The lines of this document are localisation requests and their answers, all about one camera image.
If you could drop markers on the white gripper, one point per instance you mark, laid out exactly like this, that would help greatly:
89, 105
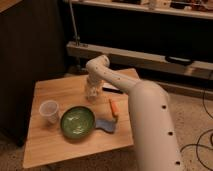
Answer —
92, 91

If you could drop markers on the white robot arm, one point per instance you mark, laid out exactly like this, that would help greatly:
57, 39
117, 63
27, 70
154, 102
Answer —
153, 132

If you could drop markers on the green ceramic bowl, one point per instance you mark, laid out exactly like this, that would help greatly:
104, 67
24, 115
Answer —
77, 122

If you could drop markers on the orange carrot toy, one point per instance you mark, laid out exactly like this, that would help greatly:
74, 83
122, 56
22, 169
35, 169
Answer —
114, 109

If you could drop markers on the blue sponge cloth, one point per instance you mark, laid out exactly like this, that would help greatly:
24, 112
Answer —
106, 125

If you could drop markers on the metal stand pole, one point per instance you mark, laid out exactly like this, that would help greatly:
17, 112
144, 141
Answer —
76, 36

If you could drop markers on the wooden folding table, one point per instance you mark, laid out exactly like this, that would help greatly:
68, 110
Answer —
46, 143

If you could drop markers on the clear plastic cup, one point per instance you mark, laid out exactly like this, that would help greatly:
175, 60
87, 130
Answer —
50, 111

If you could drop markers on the white metal shelf beam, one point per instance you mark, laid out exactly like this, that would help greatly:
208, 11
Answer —
141, 60

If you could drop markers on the upper wooden shelf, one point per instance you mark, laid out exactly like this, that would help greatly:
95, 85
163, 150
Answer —
144, 8

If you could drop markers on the black handle on beam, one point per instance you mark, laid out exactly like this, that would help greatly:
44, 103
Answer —
184, 62

